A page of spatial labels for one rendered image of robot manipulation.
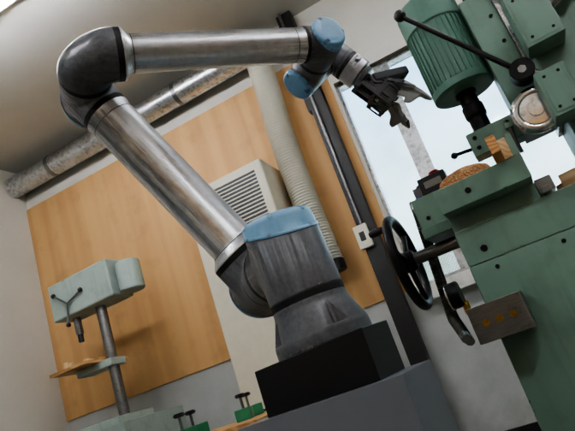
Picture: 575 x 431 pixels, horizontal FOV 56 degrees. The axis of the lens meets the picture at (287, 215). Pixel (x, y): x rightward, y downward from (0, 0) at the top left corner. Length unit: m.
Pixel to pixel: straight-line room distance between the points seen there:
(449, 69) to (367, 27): 1.83
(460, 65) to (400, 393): 1.01
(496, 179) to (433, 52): 0.49
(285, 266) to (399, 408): 0.32
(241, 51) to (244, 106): 2.20
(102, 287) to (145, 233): 0.63
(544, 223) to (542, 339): 0.26
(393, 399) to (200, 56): 0.83
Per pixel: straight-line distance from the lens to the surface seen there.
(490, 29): 1.66
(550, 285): 1.34
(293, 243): 1.01
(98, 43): 1.23
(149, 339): 3.60
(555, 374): 1.35
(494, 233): 1.35
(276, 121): 3.16
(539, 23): 1.52
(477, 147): 1.58
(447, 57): 1.64
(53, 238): 4.20
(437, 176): 1.58
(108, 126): 1.29
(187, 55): 1.27
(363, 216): 2.96
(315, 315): 0.98
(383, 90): 1.55
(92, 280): 3.24
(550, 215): 1.35
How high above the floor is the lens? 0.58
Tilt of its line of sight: 17 degrees up
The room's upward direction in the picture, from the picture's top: 19 degrees counter-clockwise
